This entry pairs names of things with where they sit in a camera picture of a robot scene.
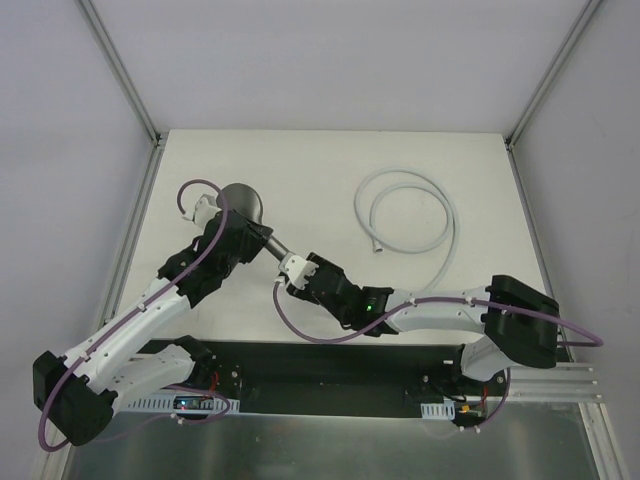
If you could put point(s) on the left aluminium frame post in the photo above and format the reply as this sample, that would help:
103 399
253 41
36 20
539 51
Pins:
111 55

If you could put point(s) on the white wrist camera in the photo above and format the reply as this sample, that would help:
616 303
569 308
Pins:
204 210
297 270

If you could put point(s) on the aluminium frame post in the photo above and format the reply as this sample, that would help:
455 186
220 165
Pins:
111 55
553 71

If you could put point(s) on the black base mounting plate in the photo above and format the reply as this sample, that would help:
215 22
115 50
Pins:
351 380

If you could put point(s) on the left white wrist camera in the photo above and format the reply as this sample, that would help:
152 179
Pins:
204 210

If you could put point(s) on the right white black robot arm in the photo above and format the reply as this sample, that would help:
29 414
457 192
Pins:
514 323

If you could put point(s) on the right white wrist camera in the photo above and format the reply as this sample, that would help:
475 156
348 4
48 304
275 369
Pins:
297 270

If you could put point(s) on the right aluminium frame post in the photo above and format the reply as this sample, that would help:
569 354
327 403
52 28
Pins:
553 71

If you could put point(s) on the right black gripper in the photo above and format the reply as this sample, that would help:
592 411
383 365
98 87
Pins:
317 279

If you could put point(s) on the white cable duct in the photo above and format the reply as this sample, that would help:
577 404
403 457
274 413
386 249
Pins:
182 404
445 410

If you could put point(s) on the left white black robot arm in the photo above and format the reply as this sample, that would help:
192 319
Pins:
80 391

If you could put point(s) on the left white cable duct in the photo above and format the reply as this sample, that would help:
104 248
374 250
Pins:
182 404

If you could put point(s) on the grey shower head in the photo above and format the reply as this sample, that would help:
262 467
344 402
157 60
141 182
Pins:
245 200

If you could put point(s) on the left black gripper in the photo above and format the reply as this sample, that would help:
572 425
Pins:
245 232

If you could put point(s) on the right white cable duct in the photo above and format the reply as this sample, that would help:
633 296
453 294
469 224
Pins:
445 410

